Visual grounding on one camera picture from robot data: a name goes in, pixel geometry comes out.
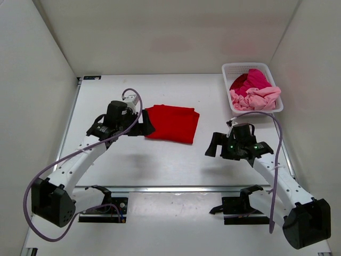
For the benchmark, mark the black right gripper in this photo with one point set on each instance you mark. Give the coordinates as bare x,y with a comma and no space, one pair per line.
219,140

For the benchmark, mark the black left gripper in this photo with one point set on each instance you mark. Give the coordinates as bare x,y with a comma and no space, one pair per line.
146,127

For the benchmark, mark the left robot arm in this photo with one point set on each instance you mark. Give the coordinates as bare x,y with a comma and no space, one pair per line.
54,198

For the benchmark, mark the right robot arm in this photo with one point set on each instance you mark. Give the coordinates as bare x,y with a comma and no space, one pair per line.
304,219

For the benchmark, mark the dark red t shirt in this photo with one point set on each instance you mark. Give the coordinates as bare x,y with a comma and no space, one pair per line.
238,83

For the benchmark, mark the light pink t shirt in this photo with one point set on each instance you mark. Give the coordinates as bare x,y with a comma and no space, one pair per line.
256,99

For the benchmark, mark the magenta t shirt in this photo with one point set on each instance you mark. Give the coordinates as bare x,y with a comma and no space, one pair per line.
256,80

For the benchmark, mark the dark label sticker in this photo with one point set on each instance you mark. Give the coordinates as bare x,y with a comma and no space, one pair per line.
90,78

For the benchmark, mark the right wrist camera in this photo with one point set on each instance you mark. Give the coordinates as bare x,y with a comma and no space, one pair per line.
231,123

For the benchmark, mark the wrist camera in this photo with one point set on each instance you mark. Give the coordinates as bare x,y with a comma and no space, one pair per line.
231,123
131,101

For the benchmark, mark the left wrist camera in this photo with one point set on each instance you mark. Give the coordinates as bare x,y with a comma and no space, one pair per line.
131,101

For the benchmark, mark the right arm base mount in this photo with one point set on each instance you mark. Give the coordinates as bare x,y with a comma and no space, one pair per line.
235,213

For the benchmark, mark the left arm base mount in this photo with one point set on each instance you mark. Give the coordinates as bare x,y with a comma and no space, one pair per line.
113,209

